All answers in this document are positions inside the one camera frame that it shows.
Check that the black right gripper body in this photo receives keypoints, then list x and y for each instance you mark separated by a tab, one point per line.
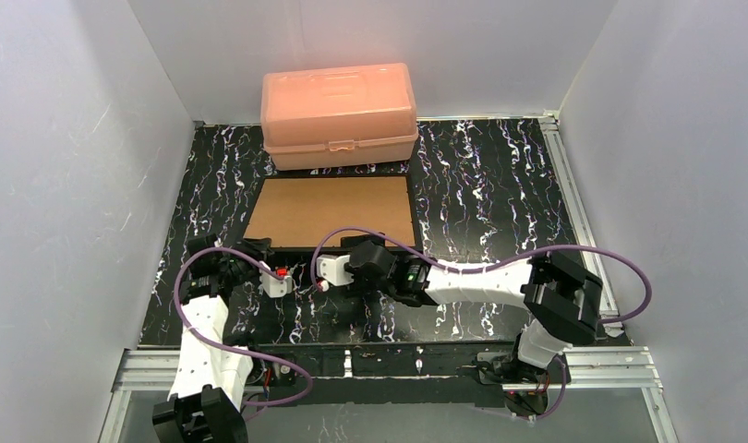
358	263

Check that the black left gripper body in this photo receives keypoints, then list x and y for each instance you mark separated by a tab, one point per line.
251	252

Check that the brown cardboard backing board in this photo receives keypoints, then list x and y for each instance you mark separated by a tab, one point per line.
299	212

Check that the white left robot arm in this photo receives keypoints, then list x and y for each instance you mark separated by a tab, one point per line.
206	402

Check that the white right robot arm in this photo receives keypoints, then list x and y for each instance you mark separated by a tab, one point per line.
562	296

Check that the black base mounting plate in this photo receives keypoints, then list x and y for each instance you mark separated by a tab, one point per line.
407	372

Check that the pink plastic storage box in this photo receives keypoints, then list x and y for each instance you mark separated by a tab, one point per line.
337	117

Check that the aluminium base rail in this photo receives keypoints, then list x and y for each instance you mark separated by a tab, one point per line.
615	395

